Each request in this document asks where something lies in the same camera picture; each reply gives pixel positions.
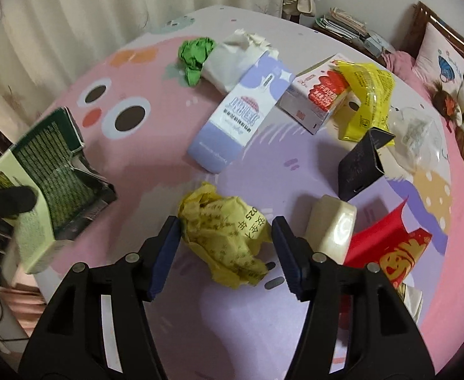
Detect green tea box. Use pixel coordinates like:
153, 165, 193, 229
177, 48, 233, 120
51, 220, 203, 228
0, 107, 117, 274

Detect red gold envelope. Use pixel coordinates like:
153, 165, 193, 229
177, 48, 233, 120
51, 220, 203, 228
344, 200, 432, 289

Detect yellow paper ball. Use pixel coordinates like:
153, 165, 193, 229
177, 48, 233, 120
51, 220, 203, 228
178, 182, 272, 289

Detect small black box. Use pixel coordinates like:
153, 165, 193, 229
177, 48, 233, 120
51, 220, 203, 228
338, 127, 395, 202

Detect clear plastic wrapper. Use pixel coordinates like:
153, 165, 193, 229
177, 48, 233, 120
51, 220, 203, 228
388, 107, 442, 173

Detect green paper ball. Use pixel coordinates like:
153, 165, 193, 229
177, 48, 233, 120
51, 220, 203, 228
178, 37, 216, 87

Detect yellow plastic bag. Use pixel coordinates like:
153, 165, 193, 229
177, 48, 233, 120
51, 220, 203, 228
334, 60, 395, 143

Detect purple white carton box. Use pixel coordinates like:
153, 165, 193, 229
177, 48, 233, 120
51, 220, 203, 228
187, 52, 295, 174

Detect red white strawberry box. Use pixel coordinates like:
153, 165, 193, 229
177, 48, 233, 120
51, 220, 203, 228
279, 53, 350, 135

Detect white paper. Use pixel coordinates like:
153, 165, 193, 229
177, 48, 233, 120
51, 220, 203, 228
201, 29, 279, 94

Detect pink bed sheet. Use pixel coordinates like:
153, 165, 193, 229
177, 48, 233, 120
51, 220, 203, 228
381, 50, 464, 369

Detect white curtain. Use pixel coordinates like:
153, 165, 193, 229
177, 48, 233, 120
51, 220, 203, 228
0, 0, 282, 141

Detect cartoon printed mat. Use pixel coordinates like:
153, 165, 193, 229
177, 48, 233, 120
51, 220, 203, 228
34, 5, 454, 377

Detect stuffed plush toys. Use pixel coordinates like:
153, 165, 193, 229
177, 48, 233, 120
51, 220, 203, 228
431, 72, 464, 175

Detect white embroidered pillow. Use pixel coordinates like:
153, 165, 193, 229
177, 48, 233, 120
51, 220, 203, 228
412, 23, 464, 97

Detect wooden headboard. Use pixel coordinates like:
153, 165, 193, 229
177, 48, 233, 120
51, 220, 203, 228
402, 1, 464, 108

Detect stack of books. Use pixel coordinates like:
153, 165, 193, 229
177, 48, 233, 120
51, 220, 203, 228
314, 7, 396, 58

